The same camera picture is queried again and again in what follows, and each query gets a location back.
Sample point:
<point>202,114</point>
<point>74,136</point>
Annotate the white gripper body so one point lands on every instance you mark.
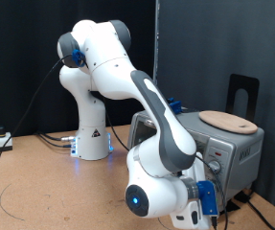
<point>183,220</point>

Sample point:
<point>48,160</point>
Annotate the blue spatula grip block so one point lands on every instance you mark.
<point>176,107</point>

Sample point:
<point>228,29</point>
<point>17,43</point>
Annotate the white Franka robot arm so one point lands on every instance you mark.
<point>111,73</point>

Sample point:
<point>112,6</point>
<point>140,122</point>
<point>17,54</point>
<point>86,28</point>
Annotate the silver oven knob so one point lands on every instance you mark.
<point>215,166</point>

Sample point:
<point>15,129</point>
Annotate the silver toaster oven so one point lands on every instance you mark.
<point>245,153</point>

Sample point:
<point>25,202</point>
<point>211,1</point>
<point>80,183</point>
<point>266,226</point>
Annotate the round wooden cutting board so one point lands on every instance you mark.
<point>226,121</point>

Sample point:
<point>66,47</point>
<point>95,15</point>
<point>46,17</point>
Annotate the black metal bookend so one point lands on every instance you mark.
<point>236,84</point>

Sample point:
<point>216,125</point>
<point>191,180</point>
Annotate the vertical metal pole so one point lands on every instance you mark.
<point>157,32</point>

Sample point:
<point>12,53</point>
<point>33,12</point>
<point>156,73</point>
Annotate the emergency stop button box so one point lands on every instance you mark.
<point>2,142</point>

